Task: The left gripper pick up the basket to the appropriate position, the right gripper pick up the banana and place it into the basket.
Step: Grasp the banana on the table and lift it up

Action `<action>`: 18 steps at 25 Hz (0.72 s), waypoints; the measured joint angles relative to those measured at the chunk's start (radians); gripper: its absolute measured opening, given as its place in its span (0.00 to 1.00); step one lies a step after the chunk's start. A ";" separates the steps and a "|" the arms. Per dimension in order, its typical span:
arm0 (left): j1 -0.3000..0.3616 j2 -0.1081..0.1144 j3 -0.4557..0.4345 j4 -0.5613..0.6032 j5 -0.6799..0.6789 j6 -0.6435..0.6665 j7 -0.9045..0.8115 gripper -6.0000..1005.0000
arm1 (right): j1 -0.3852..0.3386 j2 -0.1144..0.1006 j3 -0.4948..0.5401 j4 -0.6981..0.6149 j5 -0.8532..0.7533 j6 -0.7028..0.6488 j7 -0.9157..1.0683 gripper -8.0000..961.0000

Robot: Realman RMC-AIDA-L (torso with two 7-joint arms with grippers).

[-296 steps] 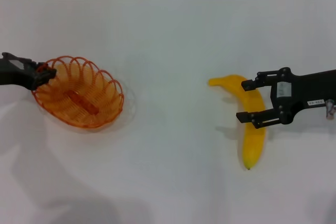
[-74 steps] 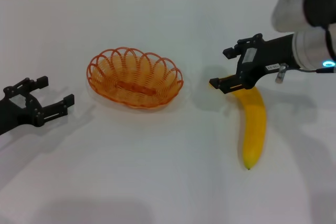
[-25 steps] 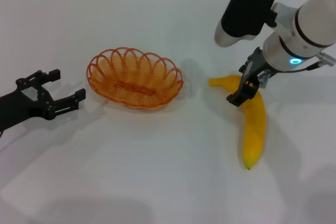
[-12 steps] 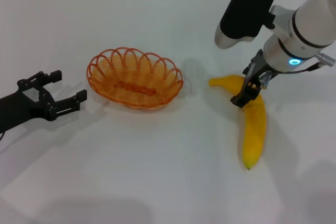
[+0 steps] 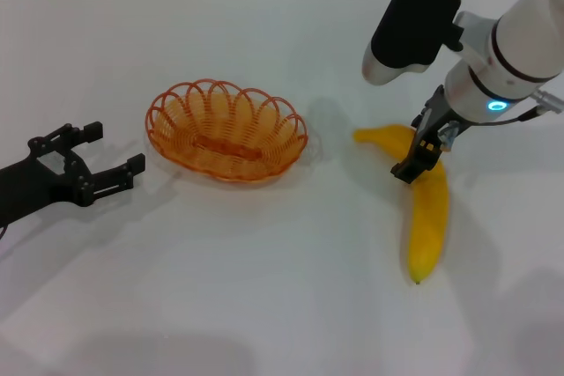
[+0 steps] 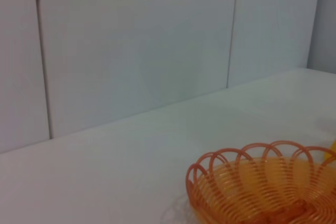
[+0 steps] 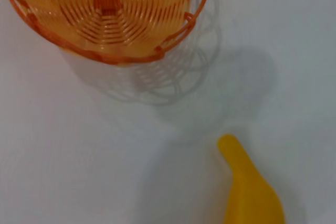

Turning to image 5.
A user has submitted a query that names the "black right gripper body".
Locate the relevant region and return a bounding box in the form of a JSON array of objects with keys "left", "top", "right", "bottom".
[{"left": 412, "top": 84, "right": 472, "bottom": 144}]

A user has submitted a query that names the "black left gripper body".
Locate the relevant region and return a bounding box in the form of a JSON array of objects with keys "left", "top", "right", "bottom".
[{"left": 0, "top": 149, "right": 93, "bottom": 227}]

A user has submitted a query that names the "yellow banana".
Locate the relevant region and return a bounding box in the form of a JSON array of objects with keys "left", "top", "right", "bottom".
[{"left": 352, "top": 123, "right": 449, "bottom": 285}]

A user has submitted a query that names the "orange plastic wire basket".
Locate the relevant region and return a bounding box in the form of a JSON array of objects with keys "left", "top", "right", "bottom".
[{"left": 145, "top": 79, "right": 308, "bottom": 182}]

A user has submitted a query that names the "black white wrist camera housing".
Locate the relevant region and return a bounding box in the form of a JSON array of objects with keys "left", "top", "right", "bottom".
[{"left": 362, "top": 0, "right": 464, "bottom": 85}]

